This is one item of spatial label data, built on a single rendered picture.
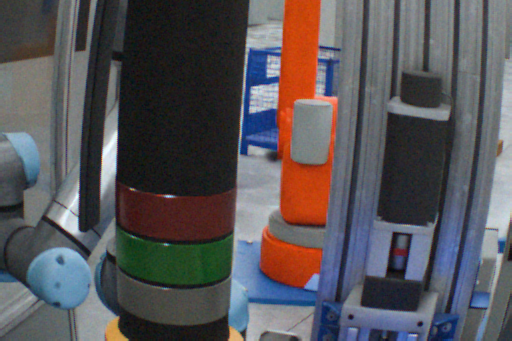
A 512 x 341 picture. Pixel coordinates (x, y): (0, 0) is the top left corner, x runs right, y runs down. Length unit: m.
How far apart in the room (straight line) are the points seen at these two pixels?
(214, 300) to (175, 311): 0.01
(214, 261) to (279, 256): 4.10
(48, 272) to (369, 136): 0.50
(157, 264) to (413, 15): 0.88
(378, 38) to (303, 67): 3.27
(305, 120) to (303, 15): 0.60
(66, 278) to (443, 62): 0.58
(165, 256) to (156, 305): 0.02
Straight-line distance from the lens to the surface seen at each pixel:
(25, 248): 0.88
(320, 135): 4.07
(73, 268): 0.85
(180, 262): 0.21
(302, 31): 4.30
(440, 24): 1.06
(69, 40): 1.67
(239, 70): 0.20
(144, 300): 0.21
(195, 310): 0.21
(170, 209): 0.20
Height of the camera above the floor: 1.68
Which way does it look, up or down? 13 degrees down
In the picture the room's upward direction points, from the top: 4 degrees clockwise
